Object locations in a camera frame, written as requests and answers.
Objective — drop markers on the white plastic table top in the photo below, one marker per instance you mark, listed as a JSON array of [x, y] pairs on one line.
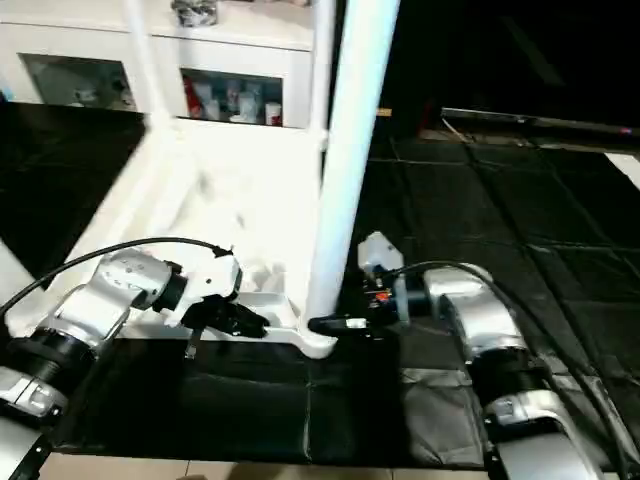
[[220, 210]]

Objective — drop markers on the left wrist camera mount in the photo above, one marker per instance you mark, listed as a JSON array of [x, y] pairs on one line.
[[210, 280]]

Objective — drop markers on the small grey metal object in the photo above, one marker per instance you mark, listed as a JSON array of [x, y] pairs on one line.
[[195, 10]]

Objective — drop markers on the white glass-door cabinet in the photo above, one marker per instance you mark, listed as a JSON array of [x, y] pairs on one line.
[[150, 50]]

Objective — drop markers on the small dark figurines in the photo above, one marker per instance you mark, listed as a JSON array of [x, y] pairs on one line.
[[95, 95]]

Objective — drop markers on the long black bar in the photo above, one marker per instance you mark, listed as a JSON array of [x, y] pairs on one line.
[[540, 118]]

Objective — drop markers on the small tan label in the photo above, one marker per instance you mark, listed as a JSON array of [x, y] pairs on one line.
[[383, 111]]

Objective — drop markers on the small red bottle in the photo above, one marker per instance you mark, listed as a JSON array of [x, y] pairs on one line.
[[192, 100]]

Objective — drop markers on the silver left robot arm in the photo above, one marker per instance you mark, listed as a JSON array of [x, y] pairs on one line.
[[80, 325]]

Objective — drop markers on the white board strip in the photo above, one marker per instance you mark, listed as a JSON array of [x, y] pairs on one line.
[[625, 165]]

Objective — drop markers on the large black cabinet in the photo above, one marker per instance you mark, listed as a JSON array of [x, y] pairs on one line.
[[510, 55]]

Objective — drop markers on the small white jar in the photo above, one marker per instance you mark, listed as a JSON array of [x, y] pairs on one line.
[[245, 102]]

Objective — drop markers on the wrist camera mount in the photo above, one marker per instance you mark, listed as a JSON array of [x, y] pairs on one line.
[[380, 255], [210, 280]]

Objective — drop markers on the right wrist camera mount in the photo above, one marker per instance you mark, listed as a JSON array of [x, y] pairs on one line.
[[380, 255]]

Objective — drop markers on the black work mat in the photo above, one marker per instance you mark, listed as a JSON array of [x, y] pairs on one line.
[[480, 380]]

